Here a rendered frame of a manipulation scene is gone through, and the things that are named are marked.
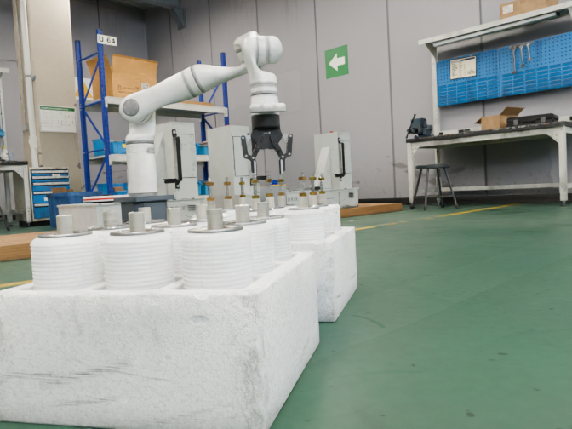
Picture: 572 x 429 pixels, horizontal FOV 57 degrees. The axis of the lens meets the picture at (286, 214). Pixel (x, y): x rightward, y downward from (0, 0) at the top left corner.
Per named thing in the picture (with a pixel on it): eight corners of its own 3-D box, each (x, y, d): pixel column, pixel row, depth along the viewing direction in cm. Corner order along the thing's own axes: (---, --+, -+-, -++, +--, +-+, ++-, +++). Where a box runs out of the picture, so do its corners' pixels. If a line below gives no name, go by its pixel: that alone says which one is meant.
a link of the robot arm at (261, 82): (244, 94, 133) (279, 93, 134) (241, 32, 132) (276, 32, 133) (243, 99, 139) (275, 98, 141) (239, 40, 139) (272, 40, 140)
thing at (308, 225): (302, 290, 118) (298, 210, 117) (279, 284, 126) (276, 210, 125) (335, 283, 123) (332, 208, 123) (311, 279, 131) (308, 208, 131)
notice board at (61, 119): (40, 131, 689) (37, 105, 687) (77, 133, 724) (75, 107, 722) (41, 131, 688) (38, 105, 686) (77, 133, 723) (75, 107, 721)
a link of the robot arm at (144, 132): (129, 99, 178) (133, 150, 179) (117, 94, 168) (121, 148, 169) (156, 97, 177) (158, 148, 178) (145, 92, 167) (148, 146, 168)
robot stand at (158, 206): (118, 287, 175) (112, 197, 174) (157, 279, 186) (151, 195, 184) (141, 291, 165) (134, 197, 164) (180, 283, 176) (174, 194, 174)
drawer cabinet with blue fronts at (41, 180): (16, 225, 647) (12, 170, 643) (54, 222, 681) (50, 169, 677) (34, 226, 606) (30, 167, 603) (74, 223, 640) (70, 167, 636)
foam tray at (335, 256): (175, 319, 126) (170, 245, 125) (232, 287, 164) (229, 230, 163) (335, 322, 116) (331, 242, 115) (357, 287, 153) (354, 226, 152)
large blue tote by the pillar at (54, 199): (47, 227, 565) (44, 193, 563) (82, 224, 596) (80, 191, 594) (71, 228, 533) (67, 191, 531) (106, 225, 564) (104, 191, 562)
